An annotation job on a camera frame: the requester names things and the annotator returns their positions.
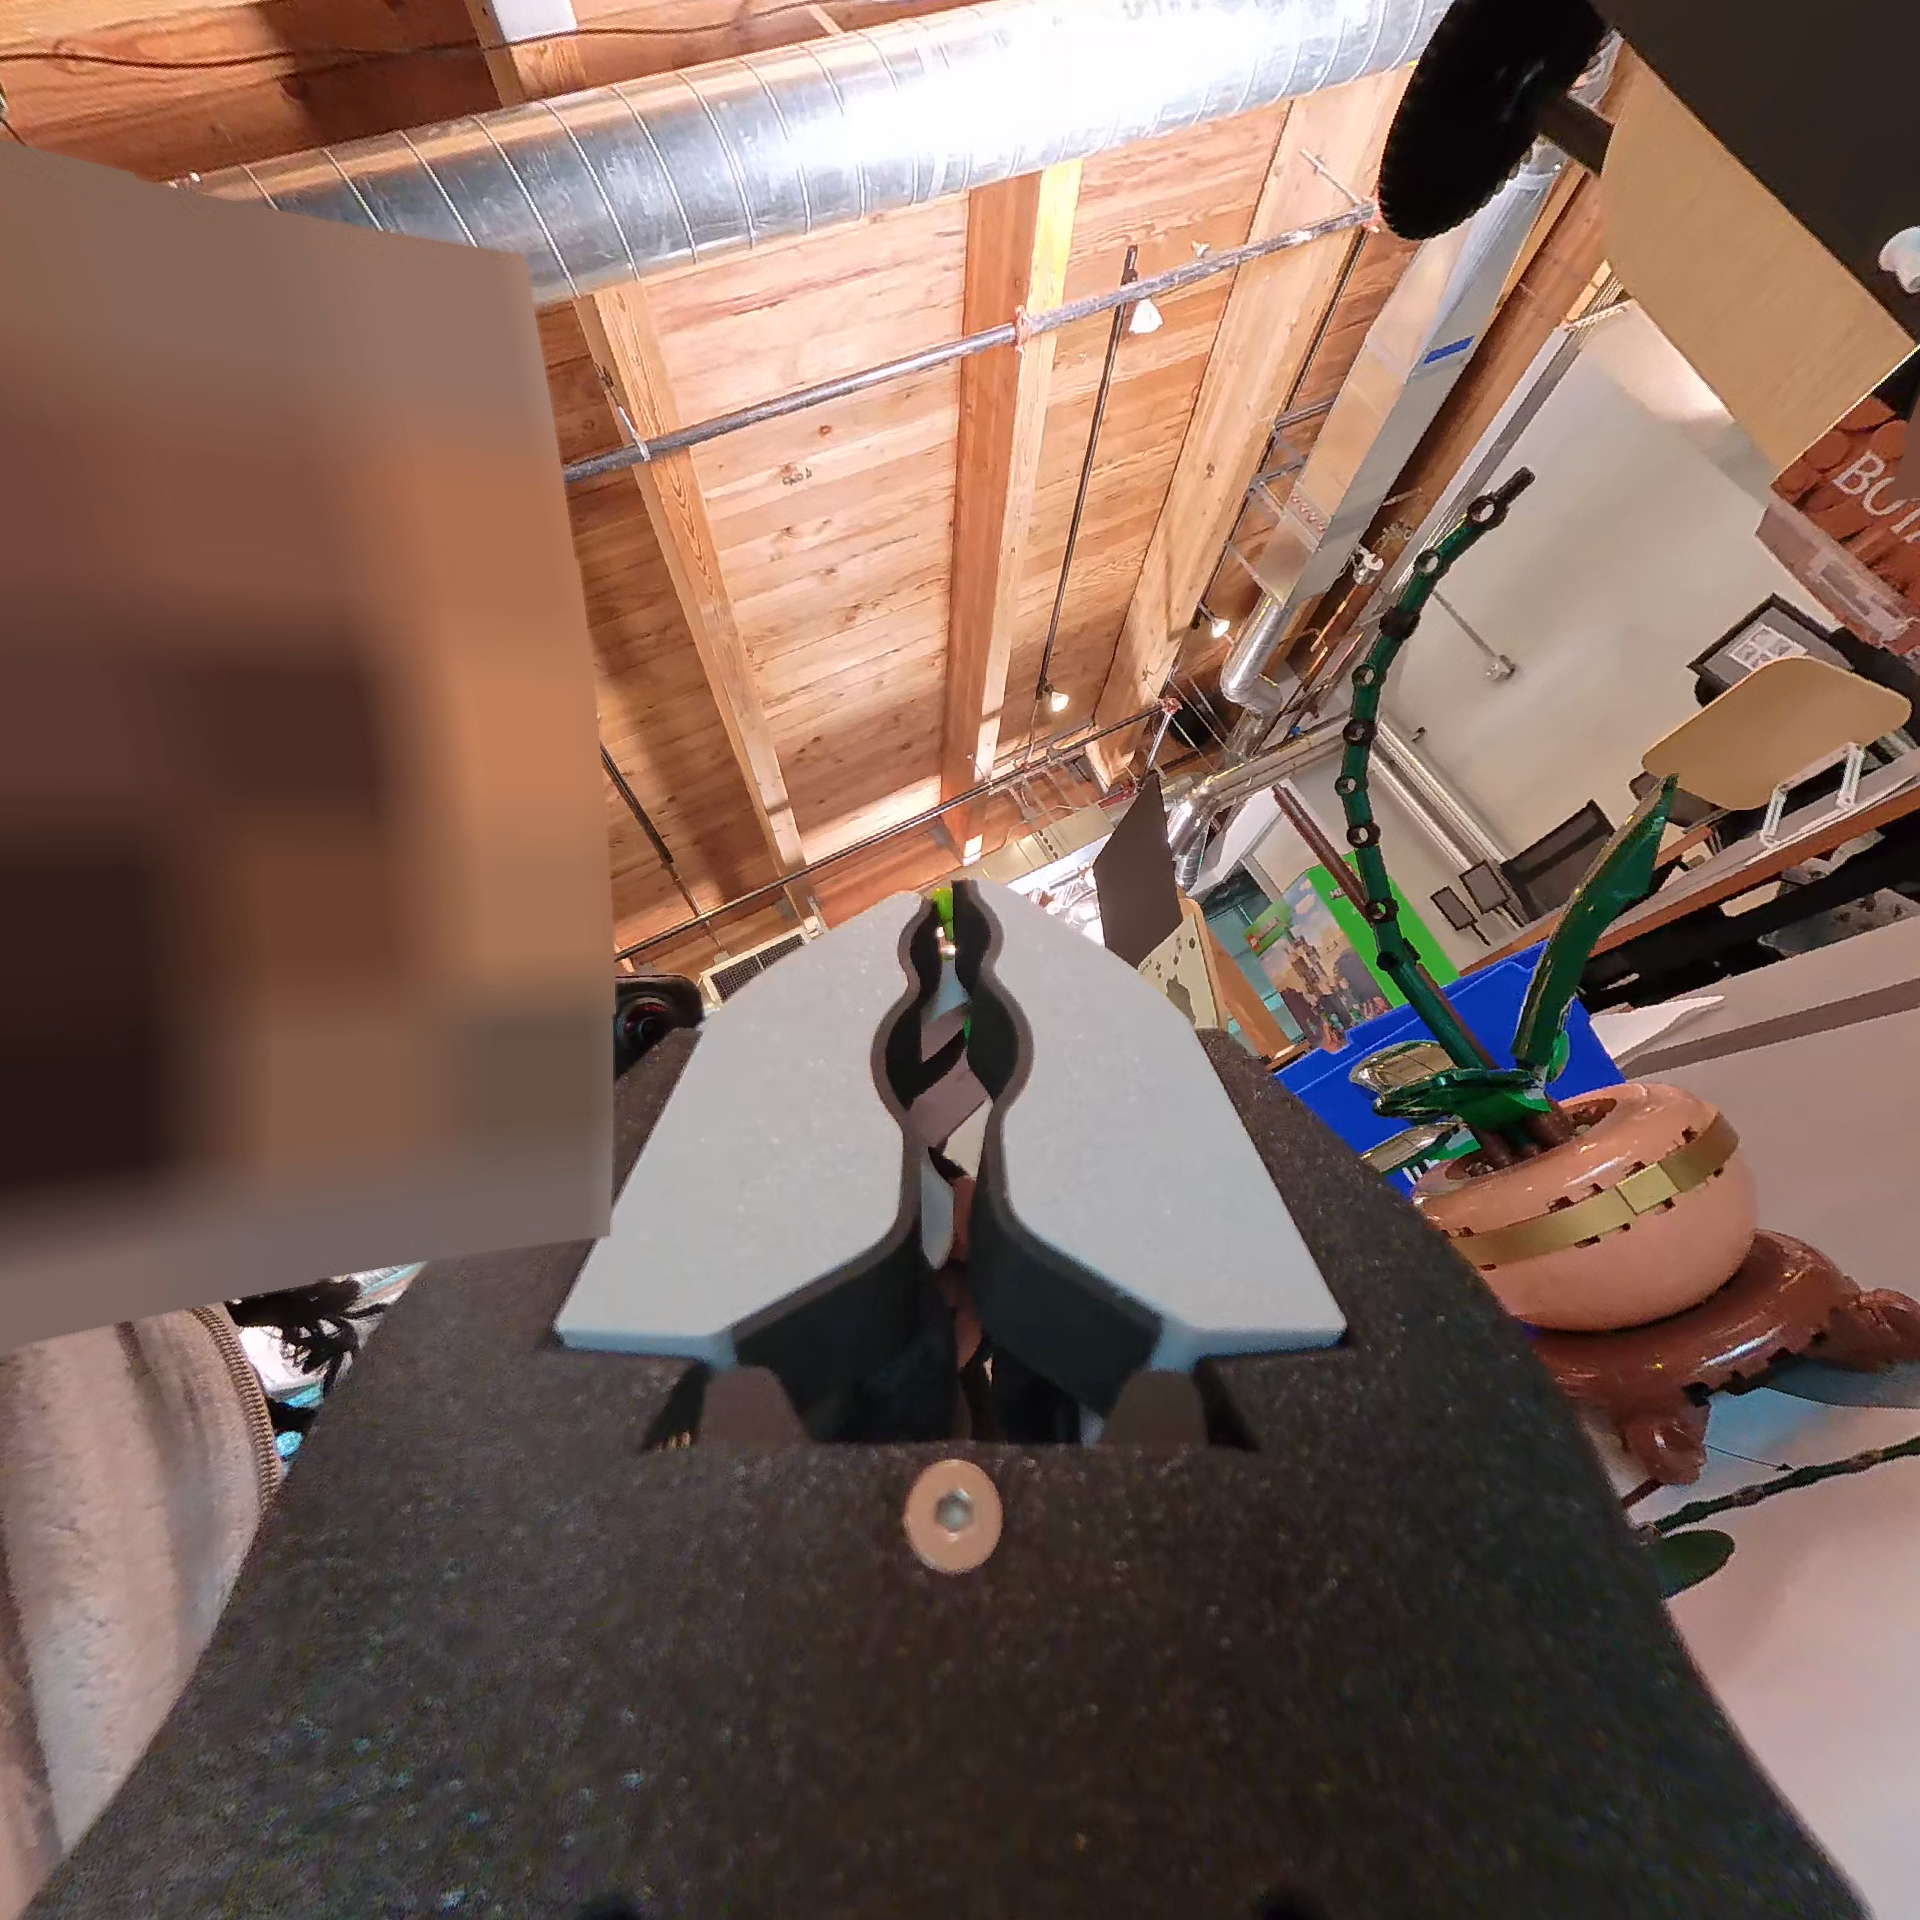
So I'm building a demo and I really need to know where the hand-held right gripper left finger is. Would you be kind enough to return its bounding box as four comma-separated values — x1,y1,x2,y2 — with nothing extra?
555,892,963,1443

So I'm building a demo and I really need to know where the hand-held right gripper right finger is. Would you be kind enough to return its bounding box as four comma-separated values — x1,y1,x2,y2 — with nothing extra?
953,877,1350,1443

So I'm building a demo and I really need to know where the green toy bud stem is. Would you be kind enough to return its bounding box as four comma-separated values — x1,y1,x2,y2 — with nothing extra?
931,883,985,1053

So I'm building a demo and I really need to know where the white ceiling vent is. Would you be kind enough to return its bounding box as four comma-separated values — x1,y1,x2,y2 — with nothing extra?
700,927,824,1008

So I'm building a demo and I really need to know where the large blue storage bin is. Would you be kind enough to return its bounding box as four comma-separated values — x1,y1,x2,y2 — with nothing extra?
1273,942,1629,1194

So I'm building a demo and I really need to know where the beige printed sign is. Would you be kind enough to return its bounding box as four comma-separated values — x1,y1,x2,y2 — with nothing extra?
1141,897,1255,1038

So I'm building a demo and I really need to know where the green display poster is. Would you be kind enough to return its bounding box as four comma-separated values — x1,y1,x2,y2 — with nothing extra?
1243,863,1470,1060

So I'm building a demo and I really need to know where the dark hanging panel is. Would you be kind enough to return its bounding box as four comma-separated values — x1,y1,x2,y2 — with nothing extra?
1092,777,1191,970

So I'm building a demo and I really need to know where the brick-built orchid plant pot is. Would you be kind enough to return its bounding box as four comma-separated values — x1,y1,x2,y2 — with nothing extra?
1339,466,1920,1491

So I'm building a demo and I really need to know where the white paper sheet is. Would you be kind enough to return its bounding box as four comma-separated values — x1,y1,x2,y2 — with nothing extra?
1588,994,1731,1065

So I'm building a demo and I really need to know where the metal ceiling pipe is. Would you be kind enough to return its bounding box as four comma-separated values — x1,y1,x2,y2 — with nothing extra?
563,203,1382,485

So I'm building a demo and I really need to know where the person's grey hoodie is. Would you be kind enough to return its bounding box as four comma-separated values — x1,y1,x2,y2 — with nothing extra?
0,1303,291,1885

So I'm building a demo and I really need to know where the plywood chair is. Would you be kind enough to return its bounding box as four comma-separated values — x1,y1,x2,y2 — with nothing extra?
1640,655,1919,861

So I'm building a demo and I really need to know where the black framed picture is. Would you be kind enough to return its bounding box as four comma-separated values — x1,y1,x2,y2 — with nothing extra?
1693,596,1840,711

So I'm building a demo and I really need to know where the white instruction booklet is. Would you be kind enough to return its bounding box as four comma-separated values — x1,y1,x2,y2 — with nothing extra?
1613,1357,1920,1920

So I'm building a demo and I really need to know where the plywood panel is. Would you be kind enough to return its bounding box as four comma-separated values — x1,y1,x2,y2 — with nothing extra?
1595,58,1920,471

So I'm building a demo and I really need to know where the black round disc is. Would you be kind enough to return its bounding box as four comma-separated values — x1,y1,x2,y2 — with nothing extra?
1375,0,1620,242

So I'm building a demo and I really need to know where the silver air duct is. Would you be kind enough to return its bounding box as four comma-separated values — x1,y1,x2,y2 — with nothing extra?
189,0,1450,310
1167,593,1359,895

